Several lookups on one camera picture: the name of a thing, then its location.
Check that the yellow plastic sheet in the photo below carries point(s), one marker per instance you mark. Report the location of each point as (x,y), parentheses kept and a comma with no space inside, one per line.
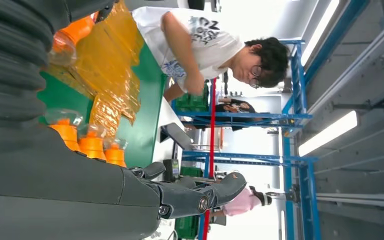
(112,49)

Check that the red vertical pole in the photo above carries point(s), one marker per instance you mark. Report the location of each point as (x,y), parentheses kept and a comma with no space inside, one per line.
(213,132)

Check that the black tablet on stand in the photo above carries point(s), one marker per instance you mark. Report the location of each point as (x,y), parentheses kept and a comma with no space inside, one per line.
(178,134)

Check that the green plastic crate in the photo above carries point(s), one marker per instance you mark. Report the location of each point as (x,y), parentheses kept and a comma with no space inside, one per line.
(192,171)
(187,227)
(192,101)

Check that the ceiling light strip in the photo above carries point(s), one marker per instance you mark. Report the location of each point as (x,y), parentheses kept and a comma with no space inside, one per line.
(321,30)
(328,132)

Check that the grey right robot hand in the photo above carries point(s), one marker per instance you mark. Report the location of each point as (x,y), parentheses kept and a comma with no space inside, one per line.
(46,198)

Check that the blue steel shelving rack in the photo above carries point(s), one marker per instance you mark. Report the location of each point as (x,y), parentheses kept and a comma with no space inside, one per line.
(298,82)

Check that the person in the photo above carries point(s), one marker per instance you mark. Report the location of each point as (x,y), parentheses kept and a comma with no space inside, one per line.
(235,106)
(205,39)
(241,203)

